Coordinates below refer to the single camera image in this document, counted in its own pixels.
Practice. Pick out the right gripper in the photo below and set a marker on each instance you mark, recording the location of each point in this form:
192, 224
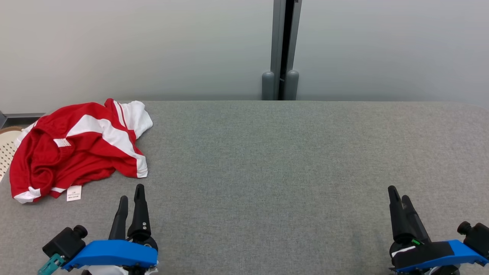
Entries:
401, 245

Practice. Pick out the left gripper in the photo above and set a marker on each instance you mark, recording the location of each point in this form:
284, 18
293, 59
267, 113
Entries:
147, 243

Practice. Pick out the cream woven laundry basket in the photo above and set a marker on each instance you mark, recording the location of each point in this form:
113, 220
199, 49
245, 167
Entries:
7, 151

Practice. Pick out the blue left camera mount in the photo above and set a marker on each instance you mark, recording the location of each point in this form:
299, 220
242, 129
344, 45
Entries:
114, 253

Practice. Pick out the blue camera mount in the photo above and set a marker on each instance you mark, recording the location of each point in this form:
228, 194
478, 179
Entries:
439, 254
114, 253

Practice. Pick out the blue right camera mount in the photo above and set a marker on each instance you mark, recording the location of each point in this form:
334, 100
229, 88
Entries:
439, 254

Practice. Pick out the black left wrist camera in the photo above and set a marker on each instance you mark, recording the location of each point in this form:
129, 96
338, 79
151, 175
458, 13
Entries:
65, 242

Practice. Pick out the grey cylindrical post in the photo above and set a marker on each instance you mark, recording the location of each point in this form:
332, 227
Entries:
267, 86
292, 86

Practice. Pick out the grey vertical partition frame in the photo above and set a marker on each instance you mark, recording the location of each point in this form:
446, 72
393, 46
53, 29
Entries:
277, 38

